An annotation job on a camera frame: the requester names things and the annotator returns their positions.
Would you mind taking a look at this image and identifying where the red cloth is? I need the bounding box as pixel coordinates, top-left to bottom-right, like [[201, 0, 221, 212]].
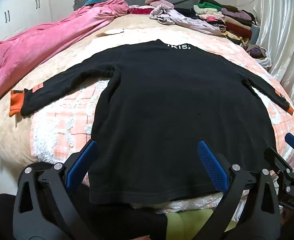
[[129, 7, 154, 15]]

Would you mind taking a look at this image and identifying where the beige fleece blanket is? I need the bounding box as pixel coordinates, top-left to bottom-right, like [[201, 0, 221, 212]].
[[0, 12, 162, 173]]

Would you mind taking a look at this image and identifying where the yellow green cloth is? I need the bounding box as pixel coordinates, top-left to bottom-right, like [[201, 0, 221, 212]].
[[166, 210, 240, 240]]

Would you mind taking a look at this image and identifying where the white satin curtain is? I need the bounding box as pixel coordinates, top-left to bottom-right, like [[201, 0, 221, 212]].
[[252, 0, 294, 133]]

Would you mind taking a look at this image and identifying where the pink fluffy garment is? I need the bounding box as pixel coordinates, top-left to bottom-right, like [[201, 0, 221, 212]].
[[145, 0, 175, 8]]

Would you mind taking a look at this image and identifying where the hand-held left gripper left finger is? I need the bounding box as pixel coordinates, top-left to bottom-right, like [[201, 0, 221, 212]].
[[13, 139, 98, 240]]

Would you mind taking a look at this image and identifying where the pile of folded clothes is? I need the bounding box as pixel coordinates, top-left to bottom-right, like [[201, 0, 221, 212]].
[[193, 0, 259, 46]]

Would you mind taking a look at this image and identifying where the white wardrobe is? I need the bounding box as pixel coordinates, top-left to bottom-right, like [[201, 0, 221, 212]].
[[0, 0, 75, 43]]

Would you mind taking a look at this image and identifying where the black sweater with orange cuffs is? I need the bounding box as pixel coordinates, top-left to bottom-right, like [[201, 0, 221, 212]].
[[9, 39, 294, 203]]

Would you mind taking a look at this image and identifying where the orange white checked tufted blanket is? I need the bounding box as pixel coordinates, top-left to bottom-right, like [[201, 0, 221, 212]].
[[30, 27, 294, 214]]

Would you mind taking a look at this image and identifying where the purple crumpled cloth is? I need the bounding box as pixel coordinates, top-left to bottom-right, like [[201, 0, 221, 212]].
[[248, 45, 267, 60]]

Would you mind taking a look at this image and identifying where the crumpled lilac garment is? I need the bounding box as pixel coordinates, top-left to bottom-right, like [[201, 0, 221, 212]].
[[149, 5, 222, 36]]

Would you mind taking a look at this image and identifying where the blue cloth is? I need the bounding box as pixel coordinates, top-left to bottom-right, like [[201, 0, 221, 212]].
[[84, 0, 121, 6]]

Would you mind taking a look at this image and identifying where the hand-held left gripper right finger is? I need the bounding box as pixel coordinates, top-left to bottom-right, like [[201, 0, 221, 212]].
[[197, 140, 282, 240]]

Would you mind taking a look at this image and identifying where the pink velvet duvet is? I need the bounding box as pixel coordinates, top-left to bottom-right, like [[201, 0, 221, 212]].
[[0, 0, 130, 113]]

